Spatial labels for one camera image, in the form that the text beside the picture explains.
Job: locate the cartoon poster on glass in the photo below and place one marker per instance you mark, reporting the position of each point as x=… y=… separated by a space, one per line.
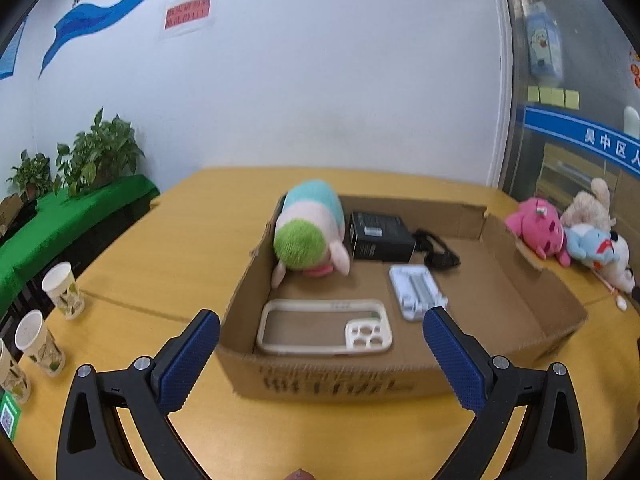
x=545 y=40

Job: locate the black rectangular box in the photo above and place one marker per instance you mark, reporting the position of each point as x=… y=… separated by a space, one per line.
x=380 y=240

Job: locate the black eyeglasses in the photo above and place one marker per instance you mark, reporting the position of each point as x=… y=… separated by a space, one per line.
x=440 y=257

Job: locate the yellow sticky note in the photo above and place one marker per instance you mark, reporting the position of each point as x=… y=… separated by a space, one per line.
x=572 y=99
x=533 y=94
x=546 y=95
x=558 y=96

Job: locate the beige plush toy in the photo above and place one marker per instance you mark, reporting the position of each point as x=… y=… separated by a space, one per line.
x=587 y=207

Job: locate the blue plush toy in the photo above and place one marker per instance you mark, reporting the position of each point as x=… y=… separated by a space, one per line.
x=587 y=245

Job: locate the white clear phone case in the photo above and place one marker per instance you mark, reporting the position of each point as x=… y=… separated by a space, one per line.
x=270 y=345

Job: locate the wooden desktop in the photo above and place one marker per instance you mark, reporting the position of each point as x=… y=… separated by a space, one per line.
x=150 y=260

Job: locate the blue wave wall decal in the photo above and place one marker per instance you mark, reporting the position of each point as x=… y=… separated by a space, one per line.
x=90 y=15

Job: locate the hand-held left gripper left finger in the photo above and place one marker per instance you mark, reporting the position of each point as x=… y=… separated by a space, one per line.
x=192 y=360

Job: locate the large potted plant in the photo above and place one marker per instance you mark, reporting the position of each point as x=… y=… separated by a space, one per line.
x=102 y=150

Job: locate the red window decal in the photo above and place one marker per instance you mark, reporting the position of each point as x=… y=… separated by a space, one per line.
x=635 y=72

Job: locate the white plastic tray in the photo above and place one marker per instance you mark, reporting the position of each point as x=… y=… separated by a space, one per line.
x=415 y=285

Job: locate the white tipped pink stick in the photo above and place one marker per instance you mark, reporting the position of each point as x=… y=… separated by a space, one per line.
x=620 y=302

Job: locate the green tablecloth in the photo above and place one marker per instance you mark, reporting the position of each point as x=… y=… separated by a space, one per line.
x=60 y=230

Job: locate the small potted plant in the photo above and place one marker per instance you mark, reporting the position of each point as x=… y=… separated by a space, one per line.
x=32 y=175

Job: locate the teal pink green plush toy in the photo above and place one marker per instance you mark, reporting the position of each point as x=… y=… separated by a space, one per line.
x=310 y=220

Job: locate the printed paper cup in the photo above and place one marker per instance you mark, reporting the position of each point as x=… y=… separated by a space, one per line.
x=11 y=375
x=62 y=290
x=37 y=342

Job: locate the green code card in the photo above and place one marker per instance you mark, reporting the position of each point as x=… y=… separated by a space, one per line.
x=10 y=415

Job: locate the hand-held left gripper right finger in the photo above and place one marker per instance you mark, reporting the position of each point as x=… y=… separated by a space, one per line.
x=452 y=360

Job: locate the white plush toy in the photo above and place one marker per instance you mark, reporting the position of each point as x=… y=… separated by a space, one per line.
x=620 y=265

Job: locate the red wall sign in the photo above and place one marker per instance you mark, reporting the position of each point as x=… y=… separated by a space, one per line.
x=187 y=15

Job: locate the brown cardboard box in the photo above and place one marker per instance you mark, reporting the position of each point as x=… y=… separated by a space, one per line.
x=475 y=290

